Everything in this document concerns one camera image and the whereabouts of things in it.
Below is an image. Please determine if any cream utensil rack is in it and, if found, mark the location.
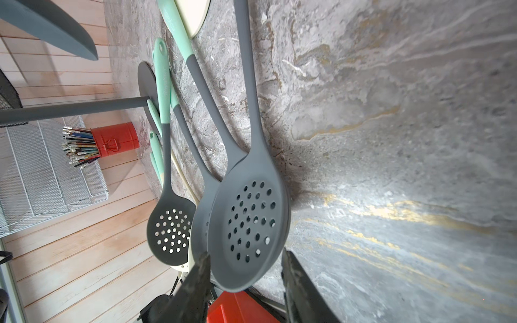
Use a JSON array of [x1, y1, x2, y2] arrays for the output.
[[175, 0, 211, 39]]

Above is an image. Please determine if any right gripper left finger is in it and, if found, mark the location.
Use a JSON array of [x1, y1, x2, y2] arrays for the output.
[[157, 252, 211, 322]]

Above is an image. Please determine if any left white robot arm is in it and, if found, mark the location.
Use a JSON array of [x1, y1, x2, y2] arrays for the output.
[[1, 1, 98, 61]]

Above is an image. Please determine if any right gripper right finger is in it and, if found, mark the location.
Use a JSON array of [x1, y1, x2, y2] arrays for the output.
[[281, 248, 339, 322]]

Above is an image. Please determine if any black mesh wall basket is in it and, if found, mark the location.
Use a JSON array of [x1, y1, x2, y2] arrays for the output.
[[0, 71, 23, 110]]

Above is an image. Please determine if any dark grey utensil rack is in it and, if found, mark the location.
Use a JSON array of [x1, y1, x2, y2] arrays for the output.
[[1, 61, 158, 137]]

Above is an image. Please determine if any white wire mesh shelf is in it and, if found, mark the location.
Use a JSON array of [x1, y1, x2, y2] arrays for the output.
[[1, 116, 109, 237]]

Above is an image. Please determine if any red pencil cup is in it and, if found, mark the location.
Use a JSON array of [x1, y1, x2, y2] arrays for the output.
[[62, 122, 140, 168]]

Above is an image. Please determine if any grey skimmer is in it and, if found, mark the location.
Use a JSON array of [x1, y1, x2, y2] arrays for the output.
[[147, 38, 196, 266], [207, 1, 291, 293], [156, 0, 248, 263]]

